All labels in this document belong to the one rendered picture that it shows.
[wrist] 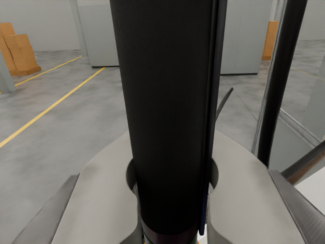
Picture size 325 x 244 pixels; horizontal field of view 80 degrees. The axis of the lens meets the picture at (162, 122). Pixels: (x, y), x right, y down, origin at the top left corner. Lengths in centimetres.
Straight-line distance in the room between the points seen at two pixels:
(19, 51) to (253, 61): 725
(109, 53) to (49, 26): 712
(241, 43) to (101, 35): 449
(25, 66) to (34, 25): 665
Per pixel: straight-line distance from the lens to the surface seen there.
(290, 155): 138
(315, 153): 32
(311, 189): 56
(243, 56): 593
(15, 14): 1515
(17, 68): 845
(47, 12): 1411
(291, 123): 134
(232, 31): 574
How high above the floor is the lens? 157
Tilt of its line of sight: 28 degrees down
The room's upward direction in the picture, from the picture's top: 3 degrees counter-clockwise
